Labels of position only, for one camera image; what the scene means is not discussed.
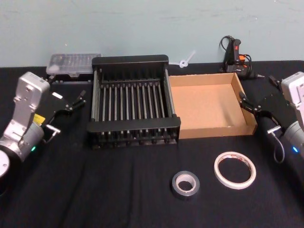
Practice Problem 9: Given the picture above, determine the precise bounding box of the shallow brown cardboard tray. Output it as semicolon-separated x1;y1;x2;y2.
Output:
169;72;258;140

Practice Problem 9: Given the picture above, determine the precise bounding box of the right gripper cable with plug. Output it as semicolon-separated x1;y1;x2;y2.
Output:
267;126;285;164

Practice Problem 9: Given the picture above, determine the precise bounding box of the white tape roll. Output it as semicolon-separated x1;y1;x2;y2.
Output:
213;151;257;190

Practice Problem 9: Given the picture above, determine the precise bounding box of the gripper cable with plug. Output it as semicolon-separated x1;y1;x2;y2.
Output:
267;126;285;164
42;124;62;144

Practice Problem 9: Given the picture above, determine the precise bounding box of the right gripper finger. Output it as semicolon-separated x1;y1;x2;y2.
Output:
238;91;262;116
268;75;283;88

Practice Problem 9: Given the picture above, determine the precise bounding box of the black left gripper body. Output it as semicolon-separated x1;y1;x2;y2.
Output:
35;82;73;127

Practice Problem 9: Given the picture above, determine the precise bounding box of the clear plastic case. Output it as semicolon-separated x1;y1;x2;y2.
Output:
46;53;102;84

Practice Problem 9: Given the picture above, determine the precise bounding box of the white three-armed plastic piece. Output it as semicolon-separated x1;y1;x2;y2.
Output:
169;50;197;68

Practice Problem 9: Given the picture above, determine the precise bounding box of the left gripper cable with plug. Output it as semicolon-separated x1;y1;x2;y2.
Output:
42;124;62;144

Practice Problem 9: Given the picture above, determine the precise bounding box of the black table cloth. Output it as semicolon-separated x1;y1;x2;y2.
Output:
0;60;304;228

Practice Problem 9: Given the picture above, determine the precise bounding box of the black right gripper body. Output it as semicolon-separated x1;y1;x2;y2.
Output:
255;86;295;131

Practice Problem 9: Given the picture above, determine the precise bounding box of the black corded tool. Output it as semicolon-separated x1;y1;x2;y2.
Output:
218;35;265;80

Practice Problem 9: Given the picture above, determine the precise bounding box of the silver tape roll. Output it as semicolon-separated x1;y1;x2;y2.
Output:
171;170;200;195

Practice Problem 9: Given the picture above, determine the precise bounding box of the black rack with steel bars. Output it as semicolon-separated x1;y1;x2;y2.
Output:
85;54;182;151

